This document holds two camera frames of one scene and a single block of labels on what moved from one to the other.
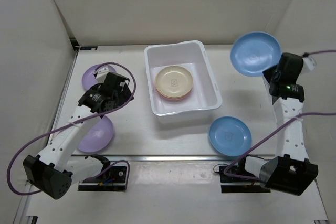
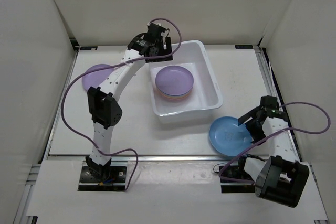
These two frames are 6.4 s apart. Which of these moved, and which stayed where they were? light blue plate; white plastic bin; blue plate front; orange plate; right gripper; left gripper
Moved: left gripper; light blue plate; right gripper
Stayed: blue plate front; white plastic bin; orange plate
